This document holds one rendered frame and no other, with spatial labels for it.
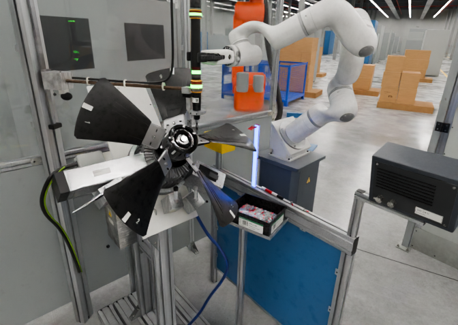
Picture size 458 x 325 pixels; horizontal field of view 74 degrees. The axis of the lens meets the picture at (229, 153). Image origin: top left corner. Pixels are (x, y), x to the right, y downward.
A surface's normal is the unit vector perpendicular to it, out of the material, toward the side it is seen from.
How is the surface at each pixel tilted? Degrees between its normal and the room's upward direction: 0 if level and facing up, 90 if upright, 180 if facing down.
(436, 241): 90
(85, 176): 50
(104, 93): 72
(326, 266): 90
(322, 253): 90
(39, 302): 90
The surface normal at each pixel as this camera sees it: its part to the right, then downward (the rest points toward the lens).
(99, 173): 0.52, -0.38
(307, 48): -0.51, 0.29
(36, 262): 0.65, 0.29
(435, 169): -0.17, -0.85
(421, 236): -0.76, 0.22
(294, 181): 0.01, 0.36
